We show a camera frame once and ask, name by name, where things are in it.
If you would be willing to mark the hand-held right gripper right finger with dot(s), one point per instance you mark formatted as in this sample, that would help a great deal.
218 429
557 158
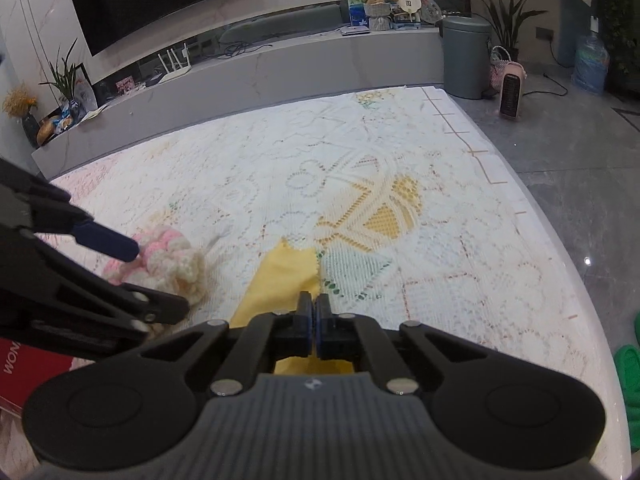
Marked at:
320 332

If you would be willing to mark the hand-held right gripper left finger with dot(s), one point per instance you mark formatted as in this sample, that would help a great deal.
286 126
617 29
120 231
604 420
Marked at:
306 332

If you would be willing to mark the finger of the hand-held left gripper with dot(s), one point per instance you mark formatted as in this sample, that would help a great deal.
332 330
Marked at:
110 246
160 307

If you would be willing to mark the pink cream knitted piece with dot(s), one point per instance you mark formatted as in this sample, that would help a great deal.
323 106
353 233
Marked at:
170 255

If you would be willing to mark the yellow cloth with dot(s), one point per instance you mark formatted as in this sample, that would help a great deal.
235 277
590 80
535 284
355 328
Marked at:
280 280

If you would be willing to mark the red box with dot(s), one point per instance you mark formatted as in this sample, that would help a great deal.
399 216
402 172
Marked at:
30 375

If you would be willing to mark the golden ornament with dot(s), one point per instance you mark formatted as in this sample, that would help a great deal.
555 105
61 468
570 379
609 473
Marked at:
50 130

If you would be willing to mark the white lace tablecloth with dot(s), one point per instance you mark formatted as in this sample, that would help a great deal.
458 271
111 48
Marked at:
450 260

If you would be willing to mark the vase with dried flowers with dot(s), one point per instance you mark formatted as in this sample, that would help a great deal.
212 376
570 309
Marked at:
27 120

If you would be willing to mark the small leafy potted plant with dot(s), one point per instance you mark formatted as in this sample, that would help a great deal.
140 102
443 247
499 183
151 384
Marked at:
62 80

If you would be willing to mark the white router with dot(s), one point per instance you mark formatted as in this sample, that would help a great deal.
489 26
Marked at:
175 67

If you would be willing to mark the black television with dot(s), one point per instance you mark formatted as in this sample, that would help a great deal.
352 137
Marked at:
160 0

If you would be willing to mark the pink space heater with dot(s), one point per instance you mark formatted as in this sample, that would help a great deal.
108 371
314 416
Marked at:
512 92

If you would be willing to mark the grey trash bin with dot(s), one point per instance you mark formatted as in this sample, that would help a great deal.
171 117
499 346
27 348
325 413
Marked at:
465 60

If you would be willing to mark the green slipper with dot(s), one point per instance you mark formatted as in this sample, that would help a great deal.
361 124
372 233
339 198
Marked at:
627 385
637 327

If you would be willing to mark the pink woven basket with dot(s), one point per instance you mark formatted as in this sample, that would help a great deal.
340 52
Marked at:
496 72

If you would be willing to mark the tall potted plant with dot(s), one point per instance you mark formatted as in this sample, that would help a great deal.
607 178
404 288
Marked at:
507 15

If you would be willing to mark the blue water bottle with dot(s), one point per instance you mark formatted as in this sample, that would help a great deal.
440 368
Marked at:
590 67

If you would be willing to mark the grey blue water dispenser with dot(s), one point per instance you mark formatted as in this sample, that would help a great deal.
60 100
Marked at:
567 25

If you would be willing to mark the bushy green plant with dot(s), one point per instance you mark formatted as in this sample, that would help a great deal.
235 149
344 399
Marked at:
622 10

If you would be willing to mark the black picture frame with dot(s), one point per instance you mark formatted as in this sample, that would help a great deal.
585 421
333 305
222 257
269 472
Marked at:
86 92

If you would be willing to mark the wall socket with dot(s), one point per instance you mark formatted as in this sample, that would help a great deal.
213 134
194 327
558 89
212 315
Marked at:
544 34

